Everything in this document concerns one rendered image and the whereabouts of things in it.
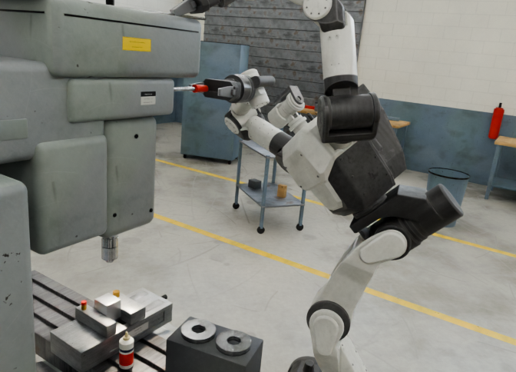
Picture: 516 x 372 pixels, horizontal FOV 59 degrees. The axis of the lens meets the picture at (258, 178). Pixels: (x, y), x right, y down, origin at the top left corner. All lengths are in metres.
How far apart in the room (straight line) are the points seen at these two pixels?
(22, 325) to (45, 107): 0.43
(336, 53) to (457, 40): 7.28
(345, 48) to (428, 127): 7.34
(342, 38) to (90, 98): 0.63
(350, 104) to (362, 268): 0.52
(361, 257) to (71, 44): 0.96
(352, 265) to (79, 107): 0.89
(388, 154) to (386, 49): 7.35
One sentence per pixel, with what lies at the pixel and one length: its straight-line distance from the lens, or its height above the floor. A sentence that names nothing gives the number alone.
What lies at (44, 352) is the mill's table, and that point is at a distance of 1.64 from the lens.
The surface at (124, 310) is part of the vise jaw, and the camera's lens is 1.49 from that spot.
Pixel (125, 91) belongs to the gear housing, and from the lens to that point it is 1.16.
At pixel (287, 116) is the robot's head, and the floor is 1.64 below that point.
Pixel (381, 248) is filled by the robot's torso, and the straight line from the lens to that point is 1.39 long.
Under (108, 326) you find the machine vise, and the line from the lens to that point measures 1.43.
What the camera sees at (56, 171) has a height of 1.53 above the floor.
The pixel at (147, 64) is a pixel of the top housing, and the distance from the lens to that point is 1.19.
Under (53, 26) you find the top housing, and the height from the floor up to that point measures 1.83.
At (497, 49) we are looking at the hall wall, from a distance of 8.37.
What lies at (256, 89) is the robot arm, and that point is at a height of 1.70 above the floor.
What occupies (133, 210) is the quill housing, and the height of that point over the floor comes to 1.37.
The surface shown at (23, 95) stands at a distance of 1.02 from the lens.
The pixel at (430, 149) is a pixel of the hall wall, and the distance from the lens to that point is 8.56.
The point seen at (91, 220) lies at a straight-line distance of 1.16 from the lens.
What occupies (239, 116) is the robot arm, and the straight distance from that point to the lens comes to 1.73.
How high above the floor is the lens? 1.82
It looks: 16 degrees down
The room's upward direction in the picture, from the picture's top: 5 degrees clockwise
